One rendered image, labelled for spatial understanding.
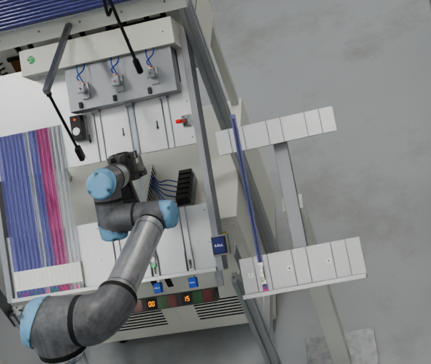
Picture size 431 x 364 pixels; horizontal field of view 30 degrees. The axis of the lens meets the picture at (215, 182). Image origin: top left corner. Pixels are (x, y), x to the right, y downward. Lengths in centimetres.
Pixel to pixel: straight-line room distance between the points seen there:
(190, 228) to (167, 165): 60
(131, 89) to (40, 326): 86
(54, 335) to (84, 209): 115
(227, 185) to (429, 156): 115
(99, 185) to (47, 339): 45
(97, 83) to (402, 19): 239
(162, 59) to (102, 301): 86
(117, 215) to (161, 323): 105
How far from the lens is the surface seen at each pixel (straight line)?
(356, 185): 353
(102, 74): 245
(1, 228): 261
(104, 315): 180
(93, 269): 249
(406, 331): 300
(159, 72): 239
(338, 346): 282
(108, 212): 213
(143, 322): 311
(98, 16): 243
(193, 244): 239
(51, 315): 184
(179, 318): 307
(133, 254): 194
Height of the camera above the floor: 241
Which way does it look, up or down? 40 degrees down
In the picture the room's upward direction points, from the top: 22 degrees counter-clockwise
